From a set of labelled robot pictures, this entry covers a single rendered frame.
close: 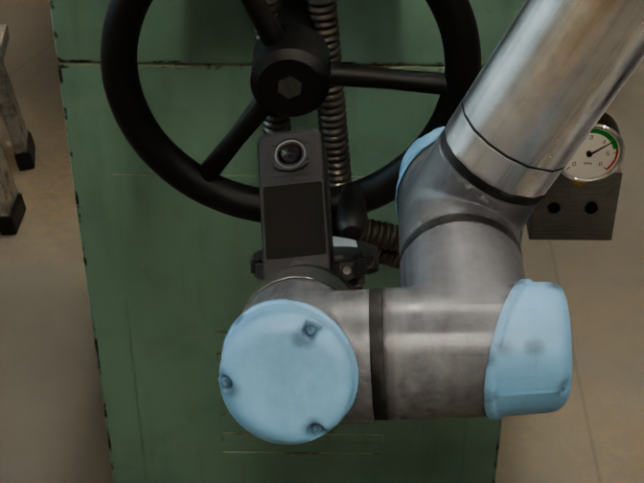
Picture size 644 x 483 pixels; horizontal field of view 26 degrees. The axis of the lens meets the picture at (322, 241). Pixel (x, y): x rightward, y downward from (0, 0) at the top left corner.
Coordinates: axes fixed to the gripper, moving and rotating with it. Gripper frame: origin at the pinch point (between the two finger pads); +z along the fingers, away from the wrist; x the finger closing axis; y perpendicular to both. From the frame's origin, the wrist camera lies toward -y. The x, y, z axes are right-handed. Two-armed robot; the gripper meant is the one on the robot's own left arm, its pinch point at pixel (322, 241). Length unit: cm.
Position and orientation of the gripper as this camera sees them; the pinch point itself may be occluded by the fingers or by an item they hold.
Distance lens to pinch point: 108.5
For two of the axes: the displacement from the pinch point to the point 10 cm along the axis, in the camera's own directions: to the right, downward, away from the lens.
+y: 0.5, 9.9, 1.5
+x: 10.0, -0.4, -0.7
